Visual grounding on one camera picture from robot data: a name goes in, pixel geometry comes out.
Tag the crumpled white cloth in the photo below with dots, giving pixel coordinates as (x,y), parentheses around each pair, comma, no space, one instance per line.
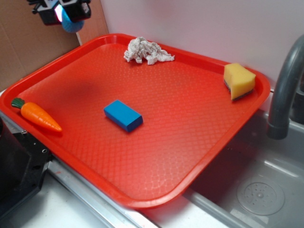
(140,48)

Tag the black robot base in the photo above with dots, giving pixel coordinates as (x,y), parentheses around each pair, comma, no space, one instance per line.
(23,163)

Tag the brown cardboard panel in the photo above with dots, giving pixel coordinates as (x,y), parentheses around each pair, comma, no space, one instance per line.
(26,43)

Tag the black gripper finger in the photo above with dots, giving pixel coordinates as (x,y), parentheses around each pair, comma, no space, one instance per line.
(47,14)
(77,10)

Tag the blue rectangular block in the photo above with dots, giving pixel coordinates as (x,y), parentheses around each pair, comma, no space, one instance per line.
(124,116)

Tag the red plastic tray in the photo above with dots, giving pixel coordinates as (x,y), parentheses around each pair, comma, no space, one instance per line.
(188,117)

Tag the grey plastic sink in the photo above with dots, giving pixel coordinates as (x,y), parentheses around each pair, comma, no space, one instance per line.
(254,182)

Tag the orange toy carrot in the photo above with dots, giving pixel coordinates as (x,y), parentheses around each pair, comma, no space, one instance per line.
(35,114)

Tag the blue knitted ball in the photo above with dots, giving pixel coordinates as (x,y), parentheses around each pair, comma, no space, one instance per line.
(71,27)

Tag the grey faucet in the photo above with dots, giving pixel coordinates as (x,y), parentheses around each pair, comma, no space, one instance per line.
(288,97)

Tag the yellow sponge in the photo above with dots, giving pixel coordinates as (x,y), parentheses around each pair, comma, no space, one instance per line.
(239,80)

